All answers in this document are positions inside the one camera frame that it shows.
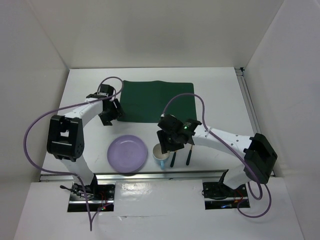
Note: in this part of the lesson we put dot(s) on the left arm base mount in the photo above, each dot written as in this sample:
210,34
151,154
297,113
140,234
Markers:
101,199

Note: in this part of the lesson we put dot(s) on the aluminium side rail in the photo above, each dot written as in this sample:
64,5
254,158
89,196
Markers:
250,105

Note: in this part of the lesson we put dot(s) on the gold knife green handle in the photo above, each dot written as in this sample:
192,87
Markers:
172,163

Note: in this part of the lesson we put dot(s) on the dark green placemat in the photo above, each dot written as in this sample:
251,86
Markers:
144,101

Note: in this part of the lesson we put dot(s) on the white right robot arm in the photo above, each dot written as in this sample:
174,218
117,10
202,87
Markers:
229,143

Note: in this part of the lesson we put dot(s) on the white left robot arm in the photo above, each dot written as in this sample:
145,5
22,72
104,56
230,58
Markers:
66,135

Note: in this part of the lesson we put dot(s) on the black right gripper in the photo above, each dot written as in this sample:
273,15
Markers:
165,146

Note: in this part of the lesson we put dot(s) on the aluminium front rail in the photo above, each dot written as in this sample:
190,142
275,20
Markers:
174,175

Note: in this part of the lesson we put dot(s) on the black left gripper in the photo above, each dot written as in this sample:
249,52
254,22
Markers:
117,112

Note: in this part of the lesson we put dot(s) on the gold fork green handle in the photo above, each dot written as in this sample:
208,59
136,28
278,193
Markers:
189,156

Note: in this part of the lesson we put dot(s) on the light blue mug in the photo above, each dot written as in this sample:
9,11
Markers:
159,157

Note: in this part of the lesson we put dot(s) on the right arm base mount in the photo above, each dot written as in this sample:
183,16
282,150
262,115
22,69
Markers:
220,197

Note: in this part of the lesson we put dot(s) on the lilac plate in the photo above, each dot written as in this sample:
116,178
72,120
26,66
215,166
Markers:
127,154

